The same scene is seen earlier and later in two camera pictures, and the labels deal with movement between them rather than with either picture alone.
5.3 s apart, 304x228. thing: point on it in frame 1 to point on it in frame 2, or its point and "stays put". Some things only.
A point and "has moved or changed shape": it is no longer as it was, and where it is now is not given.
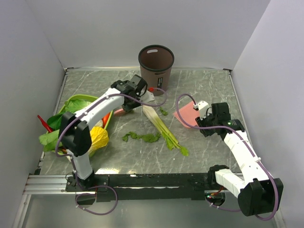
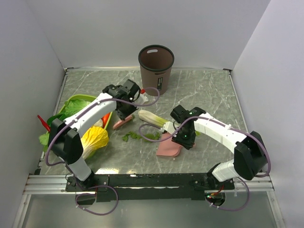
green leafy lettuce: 72,105 stays put
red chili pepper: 47,127 stays put
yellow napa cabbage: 99,137 stays put
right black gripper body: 209,121 to 185,137
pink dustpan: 188,114 has moved or changed shape
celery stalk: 171,140 to 152,118
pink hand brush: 119,112 has moved or changed shape
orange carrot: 105,118 stays put
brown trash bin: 155,63 stays put
